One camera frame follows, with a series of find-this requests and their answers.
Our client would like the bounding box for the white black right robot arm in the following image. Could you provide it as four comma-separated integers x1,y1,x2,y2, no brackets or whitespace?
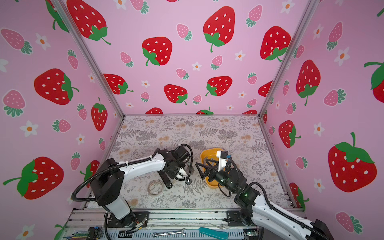
195,158,334,240

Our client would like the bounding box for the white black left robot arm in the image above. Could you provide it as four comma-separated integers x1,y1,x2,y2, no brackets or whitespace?
71,144,194,227

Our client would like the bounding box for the yellow plastic tray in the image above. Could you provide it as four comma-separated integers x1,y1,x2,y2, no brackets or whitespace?
200,147,224,190

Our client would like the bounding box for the clear tape roll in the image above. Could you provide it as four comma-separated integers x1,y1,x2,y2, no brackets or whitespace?
147,180,164,197

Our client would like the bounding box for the silver wrench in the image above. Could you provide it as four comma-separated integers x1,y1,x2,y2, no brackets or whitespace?
152,229,187,238

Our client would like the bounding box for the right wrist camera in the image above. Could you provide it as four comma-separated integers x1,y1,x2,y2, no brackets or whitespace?
216,151,232,172

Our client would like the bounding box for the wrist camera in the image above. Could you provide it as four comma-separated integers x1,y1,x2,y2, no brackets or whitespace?
216,151,232,172
176,168,193,186

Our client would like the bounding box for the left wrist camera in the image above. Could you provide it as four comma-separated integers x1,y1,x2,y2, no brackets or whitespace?
176,168,193,186

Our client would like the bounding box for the teal handled tool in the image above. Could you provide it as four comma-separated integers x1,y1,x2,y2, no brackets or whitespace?
199,227,229,240

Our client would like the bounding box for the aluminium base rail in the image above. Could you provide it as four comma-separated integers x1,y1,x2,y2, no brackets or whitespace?
59,209,280,240

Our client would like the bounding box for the aluminium corner post left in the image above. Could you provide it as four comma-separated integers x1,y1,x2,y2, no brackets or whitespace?
53,1,125,119

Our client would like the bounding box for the aluminium corner post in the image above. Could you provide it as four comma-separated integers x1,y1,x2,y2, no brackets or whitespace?
53,1,125,119
259,0,320,120

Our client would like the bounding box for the aluminium corner post right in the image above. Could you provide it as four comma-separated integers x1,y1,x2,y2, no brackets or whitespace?
259,0,320,120

